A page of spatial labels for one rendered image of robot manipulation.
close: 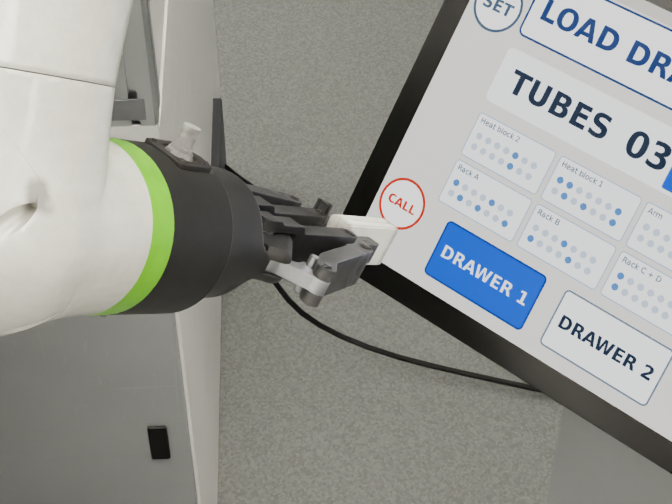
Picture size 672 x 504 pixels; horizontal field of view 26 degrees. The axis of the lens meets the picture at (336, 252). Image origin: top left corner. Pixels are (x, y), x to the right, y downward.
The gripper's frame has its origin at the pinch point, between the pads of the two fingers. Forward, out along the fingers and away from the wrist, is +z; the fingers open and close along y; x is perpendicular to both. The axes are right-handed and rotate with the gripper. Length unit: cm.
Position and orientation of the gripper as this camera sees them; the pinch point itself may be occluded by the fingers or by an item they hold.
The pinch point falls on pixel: (356, 240)
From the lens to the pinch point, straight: 97.7
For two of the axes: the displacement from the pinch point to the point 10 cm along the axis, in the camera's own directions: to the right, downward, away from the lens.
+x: -4.5, 8.6, 2.5
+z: 5.1, 0.2, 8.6
